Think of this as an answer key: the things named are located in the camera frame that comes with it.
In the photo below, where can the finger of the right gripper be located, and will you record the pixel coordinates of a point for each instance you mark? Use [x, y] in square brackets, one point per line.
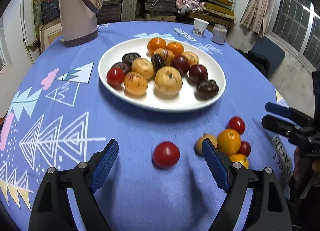
[305, 138]
[299, 118]

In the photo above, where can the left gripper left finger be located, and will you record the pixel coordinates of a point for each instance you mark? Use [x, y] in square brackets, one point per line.
[51, 209]

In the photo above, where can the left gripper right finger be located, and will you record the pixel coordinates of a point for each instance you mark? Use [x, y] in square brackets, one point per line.
[268, 209]

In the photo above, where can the yellow tomato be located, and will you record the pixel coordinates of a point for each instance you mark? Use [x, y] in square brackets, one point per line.
[240, 158]
[228, 141]

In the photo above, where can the red cherry tomato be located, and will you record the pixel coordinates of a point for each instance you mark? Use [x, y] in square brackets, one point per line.
[166, 155]
[245, 149]
[237, 123]
[115, 77]

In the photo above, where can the small tan longan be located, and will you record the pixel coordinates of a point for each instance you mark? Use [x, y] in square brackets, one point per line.
[199, 142]

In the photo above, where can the dark red plum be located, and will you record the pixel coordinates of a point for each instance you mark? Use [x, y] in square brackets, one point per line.
[197, 73]
[181, 64]

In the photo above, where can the tan potato-like fruit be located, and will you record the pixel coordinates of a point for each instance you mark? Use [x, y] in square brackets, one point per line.
[192, 58]

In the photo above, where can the yellow pear apple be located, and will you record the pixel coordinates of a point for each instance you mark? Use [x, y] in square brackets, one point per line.
[168, 81]

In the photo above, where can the speckled yellow fruit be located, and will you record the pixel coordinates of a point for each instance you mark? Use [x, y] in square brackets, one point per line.
[167, 55]
[144, 67]

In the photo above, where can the cut dark mangosteen half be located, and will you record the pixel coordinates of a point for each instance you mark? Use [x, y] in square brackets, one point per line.
[157, 62]

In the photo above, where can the large yellow passion fruit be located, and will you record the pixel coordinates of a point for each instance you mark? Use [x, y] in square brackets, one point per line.
[135, 84]

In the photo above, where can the large orange tangerine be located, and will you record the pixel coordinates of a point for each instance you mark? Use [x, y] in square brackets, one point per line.
[156, 43]

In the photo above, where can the dark purple mangosteen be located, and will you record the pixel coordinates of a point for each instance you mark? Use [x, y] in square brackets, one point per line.
[124, 67]

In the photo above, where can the dark blue chair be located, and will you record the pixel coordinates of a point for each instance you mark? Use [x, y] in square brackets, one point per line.
[271, 51]

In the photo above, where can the window with grid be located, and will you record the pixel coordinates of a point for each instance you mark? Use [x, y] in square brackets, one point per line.
[295, 24]

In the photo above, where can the blue patterned tablecloth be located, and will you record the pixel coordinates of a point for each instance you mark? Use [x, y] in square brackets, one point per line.
[62, 114]

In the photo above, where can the white oval plate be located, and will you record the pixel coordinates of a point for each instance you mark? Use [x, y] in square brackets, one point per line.
[185, 100]

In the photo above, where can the small silver can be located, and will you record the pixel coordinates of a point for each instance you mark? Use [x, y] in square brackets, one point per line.
[219, 34]

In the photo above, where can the white paper cup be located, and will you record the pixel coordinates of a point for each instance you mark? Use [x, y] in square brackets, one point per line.
[199, 27]

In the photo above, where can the small orange tangerine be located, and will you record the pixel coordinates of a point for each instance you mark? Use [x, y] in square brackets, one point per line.
[176, 48]

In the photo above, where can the crumpled pink cloth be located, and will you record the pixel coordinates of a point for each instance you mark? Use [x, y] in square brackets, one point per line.
[187, 6]

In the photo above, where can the beige thermos jug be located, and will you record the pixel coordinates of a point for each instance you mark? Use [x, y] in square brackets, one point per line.
[79, 21]

